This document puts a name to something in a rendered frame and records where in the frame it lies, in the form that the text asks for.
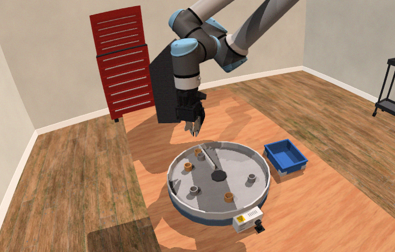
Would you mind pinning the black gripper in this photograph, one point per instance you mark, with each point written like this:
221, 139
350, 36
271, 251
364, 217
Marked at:
190, 110

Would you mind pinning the blue crate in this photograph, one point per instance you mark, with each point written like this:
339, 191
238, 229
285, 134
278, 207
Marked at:
285, 157

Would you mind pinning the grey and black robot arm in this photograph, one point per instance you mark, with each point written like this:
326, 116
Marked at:
202, 38

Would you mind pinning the grey metal bushing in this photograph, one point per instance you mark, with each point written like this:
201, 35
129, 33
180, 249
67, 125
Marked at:
251, 178
200, 157
192, 192

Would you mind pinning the bronze bushing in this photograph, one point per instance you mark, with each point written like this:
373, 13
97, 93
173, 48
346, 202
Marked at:
188, 167
196, 151
228, 200

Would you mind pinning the round grey turntable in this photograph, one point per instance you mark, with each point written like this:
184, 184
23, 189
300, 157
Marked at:
225, 169

